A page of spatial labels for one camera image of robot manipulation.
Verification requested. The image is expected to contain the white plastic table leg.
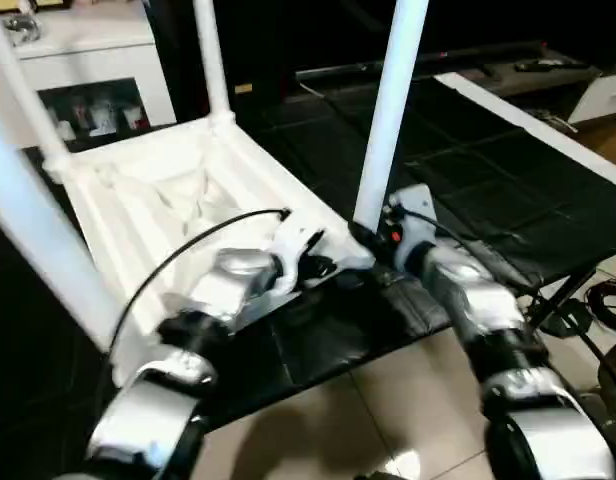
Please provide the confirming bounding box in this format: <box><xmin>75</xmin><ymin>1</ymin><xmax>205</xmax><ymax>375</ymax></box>
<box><xmin>193</xmin><ymin>0</ymin><xmax>237</xmax><ymax>127</ymax></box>
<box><xmin>351</xmin><ymin>0</ymin><xmax>430</xmax><ymax>237</ymax></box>
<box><xmin>0</xmin><ymin>8</ymin><xmax>75</xmax><ymax>173</ymax></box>
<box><xmin>0</xmin><ymin>112</ymin><xmax>129</xmax><ymax>347</ymax></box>

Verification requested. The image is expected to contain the white plastic table top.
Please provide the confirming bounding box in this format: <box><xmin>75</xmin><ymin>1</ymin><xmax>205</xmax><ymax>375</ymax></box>
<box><xmin>48</xmin><ymin>112</ymin><xmax>377</xmax><ymax>383</ymax></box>

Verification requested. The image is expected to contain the black work mat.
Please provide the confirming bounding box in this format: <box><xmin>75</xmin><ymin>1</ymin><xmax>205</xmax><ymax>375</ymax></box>
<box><xmin>0</xmin><ymin>75</ymin><xmax>616</xmax><ymax>441</ymax></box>

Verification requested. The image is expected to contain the black metal bar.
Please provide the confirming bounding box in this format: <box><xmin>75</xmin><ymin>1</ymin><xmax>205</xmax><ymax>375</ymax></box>
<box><xmin>296</xmin><ymin>42</ymin><xmax>601</xmax><ymax>83</ymax></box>

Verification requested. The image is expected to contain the white glass-door cabinet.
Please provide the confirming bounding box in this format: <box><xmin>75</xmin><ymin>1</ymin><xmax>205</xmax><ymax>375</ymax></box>
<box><xmin>0</xmin><ymin>0</ymin><xmax>177</xmax><ymax>153</ymax></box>

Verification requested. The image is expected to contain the crumpled silver object on cabinet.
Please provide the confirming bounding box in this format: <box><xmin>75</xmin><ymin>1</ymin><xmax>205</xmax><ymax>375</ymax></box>
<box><xmin>0</xmin><ymin>12</ymin><xmax>43</xmax><ymax>47</ymax></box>

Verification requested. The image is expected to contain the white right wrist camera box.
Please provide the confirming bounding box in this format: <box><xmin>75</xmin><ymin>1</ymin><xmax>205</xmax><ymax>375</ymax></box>
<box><xmin>383</xmin><ymin>185</ymin><xmax>439</xmax><ymax>273</ymax></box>

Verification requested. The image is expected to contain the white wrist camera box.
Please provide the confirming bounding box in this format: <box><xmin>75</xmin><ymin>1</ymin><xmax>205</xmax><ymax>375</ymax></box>
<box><xmin>383</xmin><ymin>185</ymin><xmax>439</xmax><ymax>273</ymax></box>
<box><xmin>266</xmin><ymin>214</ymin><xmax>329</xmax><ymax>293</ymax></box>

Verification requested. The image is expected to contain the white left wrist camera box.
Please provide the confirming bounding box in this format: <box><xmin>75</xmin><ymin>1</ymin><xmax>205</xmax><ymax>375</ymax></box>
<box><xmin>266</xmin><ymin>214</ymin><xmax>329</xmax><ymax>293</ymax></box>

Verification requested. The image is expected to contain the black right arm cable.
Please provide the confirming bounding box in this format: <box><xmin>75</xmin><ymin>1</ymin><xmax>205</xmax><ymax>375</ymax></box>
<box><xmin>388</xmin><ymin>205</ymin><xmax>549</xmax><ymax>331</ymax></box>

